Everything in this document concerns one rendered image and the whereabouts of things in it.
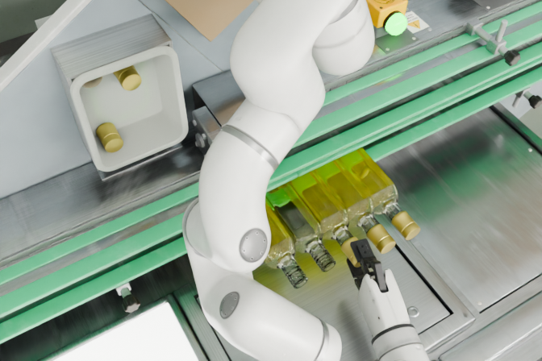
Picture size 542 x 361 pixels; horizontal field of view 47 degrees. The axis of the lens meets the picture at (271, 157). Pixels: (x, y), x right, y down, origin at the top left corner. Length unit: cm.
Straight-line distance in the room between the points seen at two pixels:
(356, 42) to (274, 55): 14
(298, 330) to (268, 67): 34
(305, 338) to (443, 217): 66
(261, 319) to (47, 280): 45
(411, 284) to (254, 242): 59
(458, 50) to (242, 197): 73
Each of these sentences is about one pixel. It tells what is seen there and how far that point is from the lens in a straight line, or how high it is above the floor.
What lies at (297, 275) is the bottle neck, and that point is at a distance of 108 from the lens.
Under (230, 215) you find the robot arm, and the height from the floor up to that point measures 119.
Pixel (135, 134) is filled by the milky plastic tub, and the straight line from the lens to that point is 114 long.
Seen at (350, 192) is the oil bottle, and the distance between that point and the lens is 117.
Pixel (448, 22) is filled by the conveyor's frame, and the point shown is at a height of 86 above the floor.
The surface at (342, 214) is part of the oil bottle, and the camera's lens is 114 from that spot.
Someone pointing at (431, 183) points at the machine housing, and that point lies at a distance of 146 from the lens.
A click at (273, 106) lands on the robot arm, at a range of 73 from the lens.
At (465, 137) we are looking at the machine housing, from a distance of 157.
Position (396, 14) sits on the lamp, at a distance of 126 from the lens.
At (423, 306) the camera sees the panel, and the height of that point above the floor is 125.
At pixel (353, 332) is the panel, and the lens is 120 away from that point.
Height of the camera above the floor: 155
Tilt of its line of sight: 33 degrees down
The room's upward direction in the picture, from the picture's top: 143 degrees clockwise
